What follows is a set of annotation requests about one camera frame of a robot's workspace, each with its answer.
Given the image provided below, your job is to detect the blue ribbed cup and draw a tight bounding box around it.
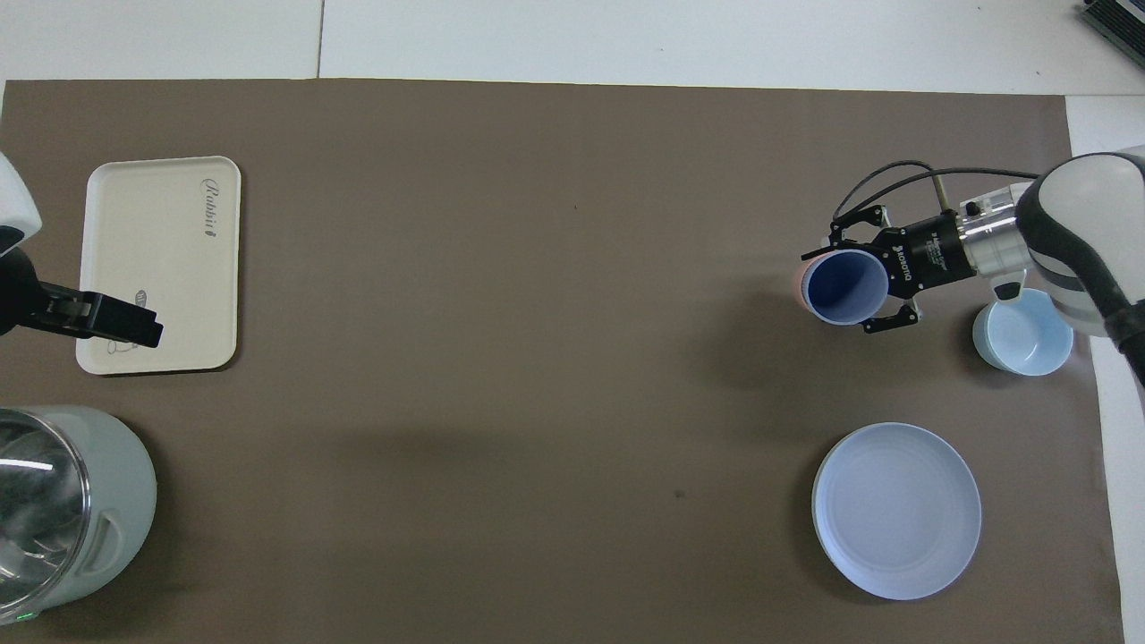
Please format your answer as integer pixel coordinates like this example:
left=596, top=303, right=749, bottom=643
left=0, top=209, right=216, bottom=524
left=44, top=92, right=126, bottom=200
left=802, top=249, right=891, bottom=326

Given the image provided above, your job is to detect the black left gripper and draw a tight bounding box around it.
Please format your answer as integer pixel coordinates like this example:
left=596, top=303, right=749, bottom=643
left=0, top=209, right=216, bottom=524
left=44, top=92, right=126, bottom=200
left=0, top=246, right=165, bottom=350

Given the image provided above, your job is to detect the grey striped box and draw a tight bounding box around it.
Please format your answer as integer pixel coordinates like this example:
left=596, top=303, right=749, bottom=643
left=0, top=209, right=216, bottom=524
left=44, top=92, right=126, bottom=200
left=1078, top=0, right=1145, bottom=68

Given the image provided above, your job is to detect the light blue bowl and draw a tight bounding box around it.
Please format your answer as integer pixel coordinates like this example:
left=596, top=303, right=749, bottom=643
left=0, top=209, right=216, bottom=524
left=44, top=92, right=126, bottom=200
left=972, top=288, right=1074, bottom=377

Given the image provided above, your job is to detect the pale blue round plate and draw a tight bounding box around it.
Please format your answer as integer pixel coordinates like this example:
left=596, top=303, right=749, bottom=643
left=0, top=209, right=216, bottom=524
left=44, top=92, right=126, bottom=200
left=811, top=422, right=983, bottom=601

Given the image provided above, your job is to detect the pale green glass-lid kettle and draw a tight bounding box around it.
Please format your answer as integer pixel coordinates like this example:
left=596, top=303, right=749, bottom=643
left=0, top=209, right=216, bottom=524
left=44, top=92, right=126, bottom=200
left=0, top=405, right=158, bottom=625

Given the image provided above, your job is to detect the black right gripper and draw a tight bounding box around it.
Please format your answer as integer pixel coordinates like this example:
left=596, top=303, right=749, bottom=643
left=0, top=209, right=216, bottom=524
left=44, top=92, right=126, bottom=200
left=799, top=205, right=978, bottom=336

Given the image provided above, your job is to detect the brown table mat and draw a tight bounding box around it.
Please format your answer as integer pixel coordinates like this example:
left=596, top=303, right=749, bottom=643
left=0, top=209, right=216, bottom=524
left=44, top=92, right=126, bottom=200
left=0, top=79, right=1124, bottom=644

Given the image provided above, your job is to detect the cream rabbit print tray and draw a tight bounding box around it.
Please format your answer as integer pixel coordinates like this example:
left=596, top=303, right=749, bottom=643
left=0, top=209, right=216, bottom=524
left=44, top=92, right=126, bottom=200
left=76, top=157, right=242, bottom=375

